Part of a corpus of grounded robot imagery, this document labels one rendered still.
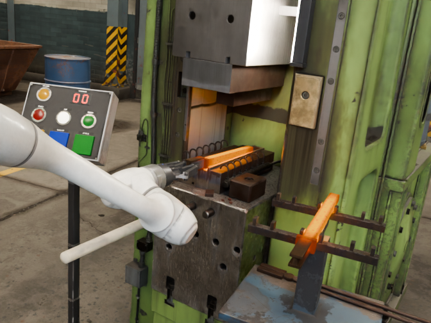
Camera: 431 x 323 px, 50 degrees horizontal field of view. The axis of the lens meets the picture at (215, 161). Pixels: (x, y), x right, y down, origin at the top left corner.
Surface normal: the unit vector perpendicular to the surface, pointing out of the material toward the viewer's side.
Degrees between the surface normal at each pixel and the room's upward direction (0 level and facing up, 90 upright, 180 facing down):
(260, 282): 0
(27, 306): 0
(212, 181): 90
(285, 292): 0
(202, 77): 90
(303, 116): 90
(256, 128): 90
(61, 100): 60
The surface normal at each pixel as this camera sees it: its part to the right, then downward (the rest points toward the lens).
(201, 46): -0.54, 0.19
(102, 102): -0.07, -0.24
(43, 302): 0.09, -0.95
